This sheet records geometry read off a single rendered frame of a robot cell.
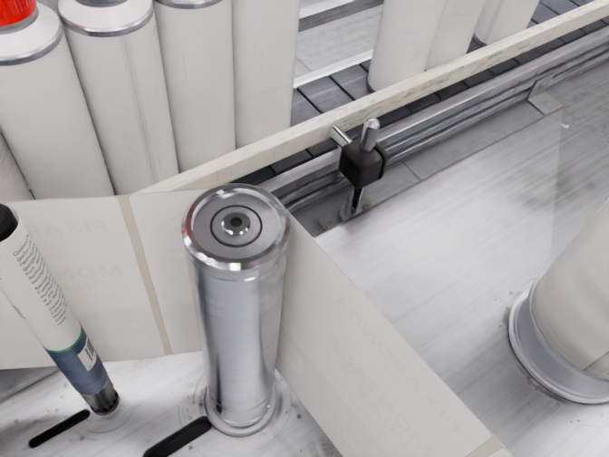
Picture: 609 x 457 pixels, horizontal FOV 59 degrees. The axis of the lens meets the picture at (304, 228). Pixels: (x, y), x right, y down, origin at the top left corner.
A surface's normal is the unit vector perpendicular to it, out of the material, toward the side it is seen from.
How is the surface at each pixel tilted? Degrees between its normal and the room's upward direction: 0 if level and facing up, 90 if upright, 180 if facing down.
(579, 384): 90
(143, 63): 90
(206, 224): 0
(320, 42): 0
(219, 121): 90
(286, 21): 90
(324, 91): 0
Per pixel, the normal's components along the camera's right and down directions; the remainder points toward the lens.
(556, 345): -0.83, 0.41
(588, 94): 0.08, -0.59
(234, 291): 0.01, 0.81
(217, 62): 0.72, 0.60
